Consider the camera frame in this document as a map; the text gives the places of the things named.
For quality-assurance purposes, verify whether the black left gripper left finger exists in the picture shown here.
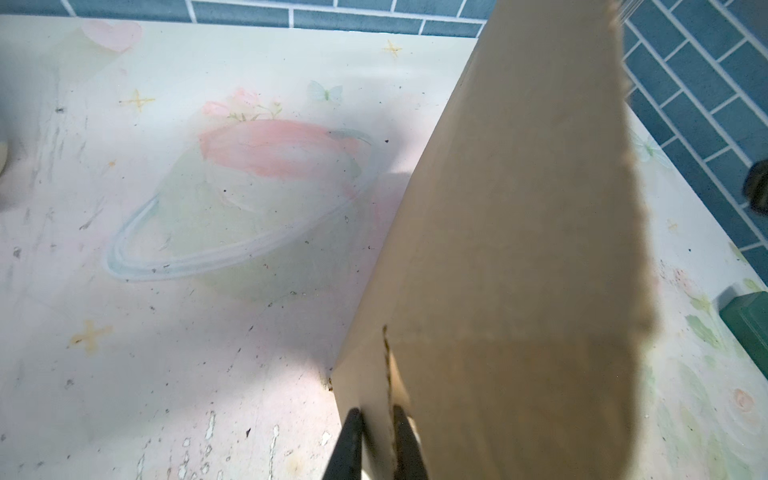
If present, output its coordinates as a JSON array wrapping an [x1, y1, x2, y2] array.
[[322, 408, 364, 480]]

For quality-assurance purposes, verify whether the brown cardboard box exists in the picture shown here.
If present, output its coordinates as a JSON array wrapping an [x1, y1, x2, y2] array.
[[332, 1, 655, 479]]

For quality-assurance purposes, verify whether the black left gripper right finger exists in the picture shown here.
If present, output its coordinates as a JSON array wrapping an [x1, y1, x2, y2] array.
[[393, 405, 429, 480]]

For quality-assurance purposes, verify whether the green rectangular block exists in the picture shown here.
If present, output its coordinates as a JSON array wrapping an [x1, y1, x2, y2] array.
[[720, 291, 768, 377]]

